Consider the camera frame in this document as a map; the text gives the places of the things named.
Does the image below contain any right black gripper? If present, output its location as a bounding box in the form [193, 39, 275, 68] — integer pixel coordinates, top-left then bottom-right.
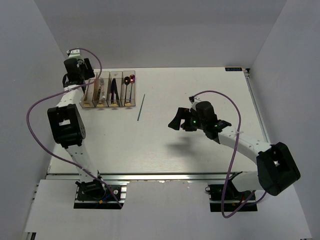
[168, 107, 206, 132]

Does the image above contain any pink handled fork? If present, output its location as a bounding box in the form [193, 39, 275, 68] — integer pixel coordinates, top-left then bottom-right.
[99, 78, 105, 101]

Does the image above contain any orange chopstick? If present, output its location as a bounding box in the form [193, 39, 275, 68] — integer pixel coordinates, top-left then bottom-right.
[83, 79, 91, 101]
[92, 73, 99, 102]

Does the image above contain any dark blue plastic knife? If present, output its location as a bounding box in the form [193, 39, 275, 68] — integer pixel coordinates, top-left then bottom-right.
[110, 78, 116, 104]

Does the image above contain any black plastic knife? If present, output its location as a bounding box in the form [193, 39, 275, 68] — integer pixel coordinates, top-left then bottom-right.
[113, 78, 120, 103]

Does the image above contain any black spoon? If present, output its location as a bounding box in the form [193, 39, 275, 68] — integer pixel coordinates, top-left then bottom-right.
[124, 76, 131, 100]

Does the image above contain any iridescent red spoon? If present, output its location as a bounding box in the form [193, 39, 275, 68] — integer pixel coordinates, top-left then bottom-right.
[129, 74, 136, 102]

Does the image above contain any teal chopstick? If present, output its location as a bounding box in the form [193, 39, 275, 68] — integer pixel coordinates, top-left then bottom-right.
[137, 93, 146, 122]

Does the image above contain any silver fork dark handle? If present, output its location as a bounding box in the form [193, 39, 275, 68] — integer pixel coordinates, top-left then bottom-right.
[96, 78, 104, 101]

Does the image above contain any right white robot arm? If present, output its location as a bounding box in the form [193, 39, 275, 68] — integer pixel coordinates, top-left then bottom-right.
[168, 97, 301, 200]

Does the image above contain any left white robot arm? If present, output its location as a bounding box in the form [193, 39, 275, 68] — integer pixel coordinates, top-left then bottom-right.
[47, 49, 99, 184]

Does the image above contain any clear container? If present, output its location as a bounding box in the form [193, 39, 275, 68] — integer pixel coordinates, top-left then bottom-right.
[93, 71, 110, 108]
[79, 72, 97, 108]
[121, 70, 137, 108]
[107, 71, 123, 108]

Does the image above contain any blue logo sticker right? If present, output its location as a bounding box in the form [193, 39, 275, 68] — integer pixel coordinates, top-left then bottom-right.
[224, 67, 243, 72]

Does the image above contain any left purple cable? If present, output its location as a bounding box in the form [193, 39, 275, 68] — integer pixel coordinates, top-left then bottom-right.
[26, 47, 125, 210]

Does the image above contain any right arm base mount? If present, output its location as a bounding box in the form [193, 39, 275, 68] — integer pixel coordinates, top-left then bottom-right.
[205, 184, 258, 213]

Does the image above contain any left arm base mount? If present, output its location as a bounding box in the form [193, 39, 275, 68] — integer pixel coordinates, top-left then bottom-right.
[73, 179, 124, 210]

